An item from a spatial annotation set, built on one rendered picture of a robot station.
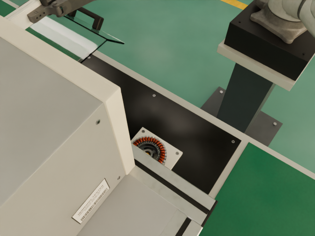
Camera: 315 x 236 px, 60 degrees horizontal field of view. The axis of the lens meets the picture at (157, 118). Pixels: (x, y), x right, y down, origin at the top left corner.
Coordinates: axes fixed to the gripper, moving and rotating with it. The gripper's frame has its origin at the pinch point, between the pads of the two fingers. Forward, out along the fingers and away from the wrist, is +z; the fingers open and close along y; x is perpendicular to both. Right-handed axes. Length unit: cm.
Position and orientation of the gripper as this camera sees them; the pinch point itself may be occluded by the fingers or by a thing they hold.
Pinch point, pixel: (24, 16)
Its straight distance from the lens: 54.5
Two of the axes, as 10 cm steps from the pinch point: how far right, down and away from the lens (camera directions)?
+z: -5.8, 7.0, -4.2
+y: -8.1, -5.0, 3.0
